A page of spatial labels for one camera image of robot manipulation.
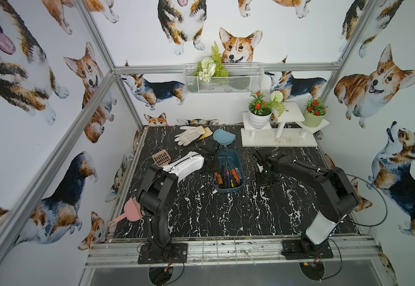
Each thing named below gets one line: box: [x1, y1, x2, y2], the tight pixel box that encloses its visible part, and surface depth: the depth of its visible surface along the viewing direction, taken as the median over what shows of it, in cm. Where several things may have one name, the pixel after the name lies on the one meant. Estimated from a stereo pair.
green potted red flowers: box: [302, 96, 329, 128], surface depth 95 cm
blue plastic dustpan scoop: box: [212, 128, 237, 146], surface depth 120 cm
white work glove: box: [174, 125, 206, 146], surface depth 116 cm
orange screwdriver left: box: [214, 171, 224, 185], surface depth 93 cm
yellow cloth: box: [199, 125, 213, 141], surface depth 120 cm
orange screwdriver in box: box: [225, 156, 241, 183], surface depth 97 cm
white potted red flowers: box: [248, 89, 287, 130], surface depth 92 cm
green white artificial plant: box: [193, 41, 229, 83], surface depth 82 cm
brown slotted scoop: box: [151, 148, 172, 167], surface depth 108 cm
